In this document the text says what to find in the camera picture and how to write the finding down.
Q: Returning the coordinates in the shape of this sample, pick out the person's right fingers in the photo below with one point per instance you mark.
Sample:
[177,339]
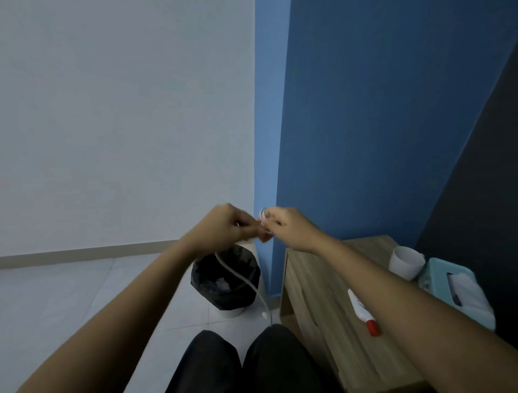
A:
[272,224]

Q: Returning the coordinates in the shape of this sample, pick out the teal tissue box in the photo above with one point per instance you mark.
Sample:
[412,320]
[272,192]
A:
[439,279]

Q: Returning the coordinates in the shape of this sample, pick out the person's right hand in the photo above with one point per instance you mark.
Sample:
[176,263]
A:
[292,228]

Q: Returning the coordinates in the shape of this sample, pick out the person's left fingers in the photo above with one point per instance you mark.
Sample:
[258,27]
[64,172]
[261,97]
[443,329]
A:
[247,226]

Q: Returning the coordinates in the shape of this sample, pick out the white tube with red cap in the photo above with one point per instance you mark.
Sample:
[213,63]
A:
[361,309]

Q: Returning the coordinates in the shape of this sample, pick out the person's black trousers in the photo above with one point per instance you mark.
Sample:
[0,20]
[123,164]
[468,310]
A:
[251,364]

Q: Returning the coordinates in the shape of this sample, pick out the white bin with black bag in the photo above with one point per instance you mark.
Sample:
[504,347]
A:
[226,279]

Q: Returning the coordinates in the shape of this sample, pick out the person's left forearm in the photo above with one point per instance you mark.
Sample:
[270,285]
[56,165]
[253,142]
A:
[117,320]

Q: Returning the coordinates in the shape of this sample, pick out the wooden bedside table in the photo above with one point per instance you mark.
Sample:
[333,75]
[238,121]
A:
[336,324]

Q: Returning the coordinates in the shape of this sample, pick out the white cup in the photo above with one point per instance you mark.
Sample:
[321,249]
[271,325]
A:
[406,263]

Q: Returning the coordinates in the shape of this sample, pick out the person's right forearm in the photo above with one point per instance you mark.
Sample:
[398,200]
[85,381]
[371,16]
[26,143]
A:
[412,315]

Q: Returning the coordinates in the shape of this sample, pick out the person's left hand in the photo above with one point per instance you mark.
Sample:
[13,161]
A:
[218,231]

